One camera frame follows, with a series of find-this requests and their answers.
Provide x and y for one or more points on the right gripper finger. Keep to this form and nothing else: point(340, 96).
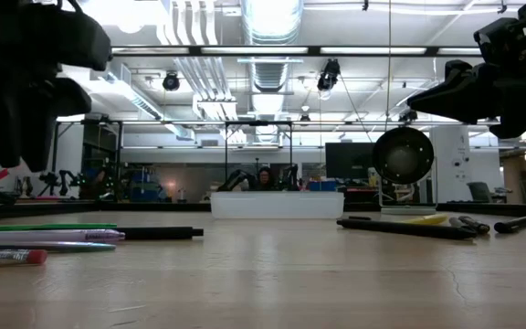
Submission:
point(459, 100)

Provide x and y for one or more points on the green pen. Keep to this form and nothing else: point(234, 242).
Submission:
point(44, 226)

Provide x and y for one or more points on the light purple pen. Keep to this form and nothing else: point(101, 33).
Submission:
point(39, 236)

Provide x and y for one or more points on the yellow highlighter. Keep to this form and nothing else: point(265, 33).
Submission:
point(427, 219)

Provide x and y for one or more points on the dark brown pen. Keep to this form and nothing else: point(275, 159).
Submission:
point(475, 225)

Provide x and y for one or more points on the teal blue pen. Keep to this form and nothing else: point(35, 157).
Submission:
point(39, 247)

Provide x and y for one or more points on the black marker pen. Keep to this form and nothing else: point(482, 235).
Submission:
point(512, 225)

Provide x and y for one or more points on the long black printed pen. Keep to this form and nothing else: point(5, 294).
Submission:
point(404, 228)

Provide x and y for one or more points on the clear plastic supply box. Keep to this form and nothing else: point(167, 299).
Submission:
point(276, 205)

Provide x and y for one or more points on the white pillar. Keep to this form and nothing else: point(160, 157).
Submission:
point(450, 155)

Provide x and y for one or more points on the grey office chair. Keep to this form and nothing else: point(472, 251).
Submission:
point(478, 192)

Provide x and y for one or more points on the black monitor screen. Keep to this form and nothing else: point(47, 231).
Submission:
point(347, 160)

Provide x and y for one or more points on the black ceiling spotlight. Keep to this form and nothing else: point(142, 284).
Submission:
point(171, 82)

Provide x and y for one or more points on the blue storage bin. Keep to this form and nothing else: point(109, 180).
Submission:
point(322, 185)

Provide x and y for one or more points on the person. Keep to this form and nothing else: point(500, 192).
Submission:
point(264, 179)

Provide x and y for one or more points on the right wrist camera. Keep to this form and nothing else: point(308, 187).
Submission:
point(498, 41)

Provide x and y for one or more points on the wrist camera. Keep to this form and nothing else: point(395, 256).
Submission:
point(498, 41)
point(71, 41)

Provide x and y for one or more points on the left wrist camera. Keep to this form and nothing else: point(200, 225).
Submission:
point(71, 41)

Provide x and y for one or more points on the black aluminium table frame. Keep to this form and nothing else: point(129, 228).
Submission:
point(39, 209)

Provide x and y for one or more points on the black overhead camera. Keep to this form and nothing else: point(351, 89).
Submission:
point(329, 73)

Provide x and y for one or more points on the black overhead frame bar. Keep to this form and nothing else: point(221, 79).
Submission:
point(313, 50)

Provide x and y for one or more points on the black background rig frame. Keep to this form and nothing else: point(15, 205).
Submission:
point(258, 123)

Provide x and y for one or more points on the silver ventilation duct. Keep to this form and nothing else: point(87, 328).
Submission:
point(270, 27)

